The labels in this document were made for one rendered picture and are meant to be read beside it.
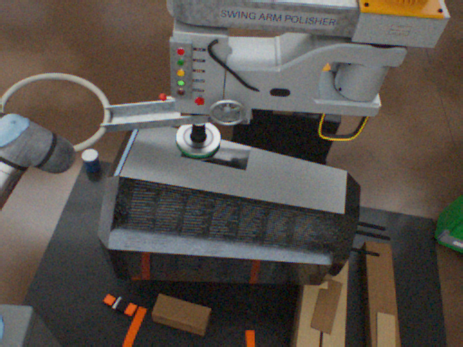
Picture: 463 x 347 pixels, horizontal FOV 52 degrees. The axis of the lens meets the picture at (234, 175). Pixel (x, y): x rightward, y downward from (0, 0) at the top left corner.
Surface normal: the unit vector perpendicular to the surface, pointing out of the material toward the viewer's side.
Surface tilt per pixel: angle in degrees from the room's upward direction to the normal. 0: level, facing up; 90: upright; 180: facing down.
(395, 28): 90
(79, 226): 0
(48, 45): 0
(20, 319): 0
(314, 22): 90
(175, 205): 45
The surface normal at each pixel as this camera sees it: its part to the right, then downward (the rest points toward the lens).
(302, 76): -0.01, 0.81
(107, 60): 0.08, -0.58
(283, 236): -0.04, 0.15
